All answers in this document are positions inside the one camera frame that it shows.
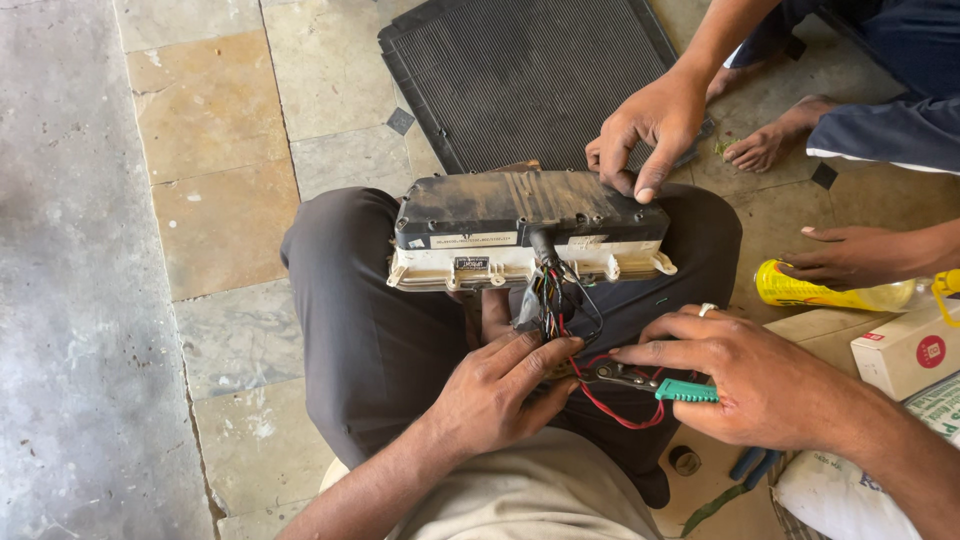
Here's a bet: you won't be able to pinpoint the green flat strip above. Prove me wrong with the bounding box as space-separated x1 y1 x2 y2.
680 483 752 538

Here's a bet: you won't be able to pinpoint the red wire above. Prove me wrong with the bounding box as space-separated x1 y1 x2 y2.
556 270 670 432

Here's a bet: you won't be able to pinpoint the green-handled wire stripper pliers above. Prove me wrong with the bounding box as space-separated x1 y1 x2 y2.
580 361 720 405

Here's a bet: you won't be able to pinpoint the blue-handled pliers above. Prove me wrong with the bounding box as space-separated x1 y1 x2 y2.
729 447 783 492

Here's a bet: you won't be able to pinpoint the multicoloured wire bundle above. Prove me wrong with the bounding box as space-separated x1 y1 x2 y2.
513 225 606 355

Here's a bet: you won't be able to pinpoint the black finned radiator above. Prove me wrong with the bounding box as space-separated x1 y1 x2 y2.
377 0 715 176

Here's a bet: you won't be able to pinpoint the person's right hand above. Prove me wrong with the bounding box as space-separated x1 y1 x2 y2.
610 303 865 452

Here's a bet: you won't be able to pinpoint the yellow-labelled plastic oil bottle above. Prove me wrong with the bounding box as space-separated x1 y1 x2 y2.
754 258 921 313

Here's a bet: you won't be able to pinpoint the yellow plastic bottle handle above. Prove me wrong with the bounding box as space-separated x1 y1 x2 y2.
930 269 960 329

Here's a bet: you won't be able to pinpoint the person's dark grey trousers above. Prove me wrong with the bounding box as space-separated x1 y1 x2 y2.
279 182 744 511

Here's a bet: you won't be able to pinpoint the person's left hand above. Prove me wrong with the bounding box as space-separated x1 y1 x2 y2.
429 330 587 459

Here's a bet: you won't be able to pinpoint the person's beige shirt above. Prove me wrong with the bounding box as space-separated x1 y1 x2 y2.
318 426 664 540

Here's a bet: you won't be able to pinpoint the dusty car instrument cluster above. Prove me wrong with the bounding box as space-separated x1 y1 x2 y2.
385 170 679 294

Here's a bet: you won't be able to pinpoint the black tape roll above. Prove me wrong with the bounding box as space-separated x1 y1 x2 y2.
668 444 703 478

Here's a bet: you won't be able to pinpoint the white printed sack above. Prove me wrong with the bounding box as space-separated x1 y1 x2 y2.
772 372 960 540

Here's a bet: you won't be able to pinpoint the white carton box red label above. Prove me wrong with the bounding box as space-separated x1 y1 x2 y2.
850 298 960 403

